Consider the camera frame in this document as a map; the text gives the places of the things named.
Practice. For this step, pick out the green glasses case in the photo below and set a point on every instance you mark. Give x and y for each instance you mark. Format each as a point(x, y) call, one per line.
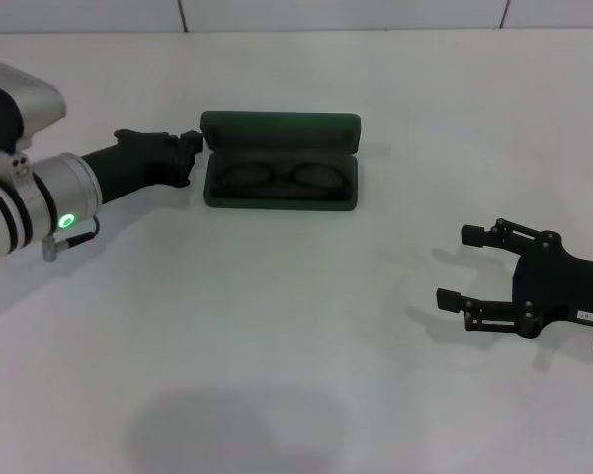
point(277, 123)

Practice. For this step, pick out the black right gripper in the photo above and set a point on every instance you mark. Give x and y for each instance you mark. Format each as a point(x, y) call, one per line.
point(563, 286)

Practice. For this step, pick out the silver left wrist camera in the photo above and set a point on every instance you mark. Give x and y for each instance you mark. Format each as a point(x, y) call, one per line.
point(39, 99)

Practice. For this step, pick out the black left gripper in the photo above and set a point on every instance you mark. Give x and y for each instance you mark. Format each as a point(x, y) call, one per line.
point(133, 163)

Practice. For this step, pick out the black glasses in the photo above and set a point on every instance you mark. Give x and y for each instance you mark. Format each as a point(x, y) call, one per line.
point(282, 174)

